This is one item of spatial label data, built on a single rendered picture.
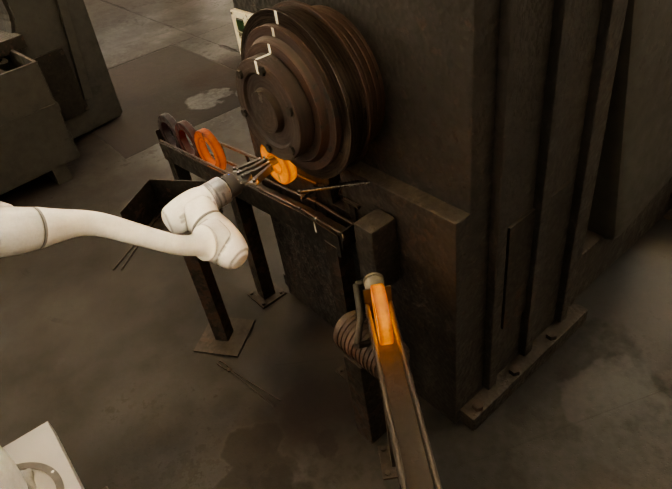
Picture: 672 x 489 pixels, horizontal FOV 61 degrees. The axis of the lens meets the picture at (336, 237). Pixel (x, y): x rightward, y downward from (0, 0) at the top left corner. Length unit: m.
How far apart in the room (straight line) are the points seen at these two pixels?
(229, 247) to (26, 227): 0.51
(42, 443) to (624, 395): 1.86
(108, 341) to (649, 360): 2.16
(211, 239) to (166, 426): 0.92
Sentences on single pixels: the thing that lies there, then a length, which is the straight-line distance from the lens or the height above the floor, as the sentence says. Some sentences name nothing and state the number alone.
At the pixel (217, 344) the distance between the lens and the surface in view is 2.48.
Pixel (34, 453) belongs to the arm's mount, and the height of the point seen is 0.41.
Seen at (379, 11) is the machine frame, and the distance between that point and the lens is 1.45.
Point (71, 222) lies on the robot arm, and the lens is 1.51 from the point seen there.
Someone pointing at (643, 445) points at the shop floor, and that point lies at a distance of 2.17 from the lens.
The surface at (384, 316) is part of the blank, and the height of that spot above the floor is 0.76.
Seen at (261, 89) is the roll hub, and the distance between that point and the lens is 1.53.
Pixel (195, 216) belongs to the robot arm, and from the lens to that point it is 1.70.
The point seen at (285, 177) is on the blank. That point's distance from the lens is 1.87.
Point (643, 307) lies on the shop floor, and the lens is 2.58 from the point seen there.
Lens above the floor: 1.77
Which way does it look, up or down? 38 degrees down
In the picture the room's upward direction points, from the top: 9 degrees counter-clockwise
